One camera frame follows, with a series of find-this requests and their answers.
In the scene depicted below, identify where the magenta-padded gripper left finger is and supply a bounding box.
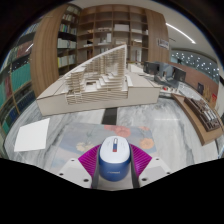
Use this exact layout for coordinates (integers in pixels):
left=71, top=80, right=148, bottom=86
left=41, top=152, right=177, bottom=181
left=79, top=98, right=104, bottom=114
left=56, top=143, right=101, bottom=190

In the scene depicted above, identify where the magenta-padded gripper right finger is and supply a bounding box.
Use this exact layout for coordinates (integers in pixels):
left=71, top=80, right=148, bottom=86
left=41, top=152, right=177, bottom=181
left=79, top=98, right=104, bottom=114
left=129, top=143, right=172, bottom=189

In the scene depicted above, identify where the blue and white computer mouse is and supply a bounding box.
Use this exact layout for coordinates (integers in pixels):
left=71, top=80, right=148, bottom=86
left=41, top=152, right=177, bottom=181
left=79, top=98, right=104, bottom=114
left=97, top=135, right=132, bottom=183

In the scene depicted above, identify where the pastel printed mouse pad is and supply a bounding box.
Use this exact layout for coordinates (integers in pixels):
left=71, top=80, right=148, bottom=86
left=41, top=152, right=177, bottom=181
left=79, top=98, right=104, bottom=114
left=49, top=122, right=158, bottom=169

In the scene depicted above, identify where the white paper sheet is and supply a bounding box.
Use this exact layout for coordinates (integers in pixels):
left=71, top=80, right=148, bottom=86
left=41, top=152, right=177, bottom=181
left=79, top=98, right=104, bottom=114
left=13, top=117, right=51, bottom=153

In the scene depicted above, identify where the brown building model on board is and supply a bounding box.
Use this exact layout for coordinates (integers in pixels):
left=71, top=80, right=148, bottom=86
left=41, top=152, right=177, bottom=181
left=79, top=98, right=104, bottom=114
left=171, top=92, right=224, bottom=147

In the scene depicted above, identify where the large white architectural model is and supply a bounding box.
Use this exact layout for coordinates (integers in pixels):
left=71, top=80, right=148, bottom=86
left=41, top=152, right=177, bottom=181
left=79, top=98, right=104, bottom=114
left=35, top=43, right=162, bottom=117

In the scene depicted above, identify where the grey building model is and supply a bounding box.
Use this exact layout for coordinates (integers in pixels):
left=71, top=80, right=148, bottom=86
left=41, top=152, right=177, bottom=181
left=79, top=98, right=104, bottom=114
left=143, top=60, right=187, bottom=90

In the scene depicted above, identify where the bookshelf with books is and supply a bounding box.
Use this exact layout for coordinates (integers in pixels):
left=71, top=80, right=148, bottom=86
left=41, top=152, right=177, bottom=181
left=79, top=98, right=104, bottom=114
left=0, top=3, right=80, bottom=135

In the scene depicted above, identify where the long ceiling light strip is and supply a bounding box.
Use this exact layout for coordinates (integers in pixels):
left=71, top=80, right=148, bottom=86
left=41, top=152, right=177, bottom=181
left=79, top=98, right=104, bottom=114
left=165, top=22, right=197, bottom=45

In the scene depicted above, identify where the wooden shelf unit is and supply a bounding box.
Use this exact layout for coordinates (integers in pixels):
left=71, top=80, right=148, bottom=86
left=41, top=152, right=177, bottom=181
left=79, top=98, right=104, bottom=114
left=75, top=3, right=172, bottom=68

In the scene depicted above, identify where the wall sign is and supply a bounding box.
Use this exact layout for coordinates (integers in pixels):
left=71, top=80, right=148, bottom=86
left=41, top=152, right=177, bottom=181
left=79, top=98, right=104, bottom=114
left=156, top=37, right=171, bottom=51

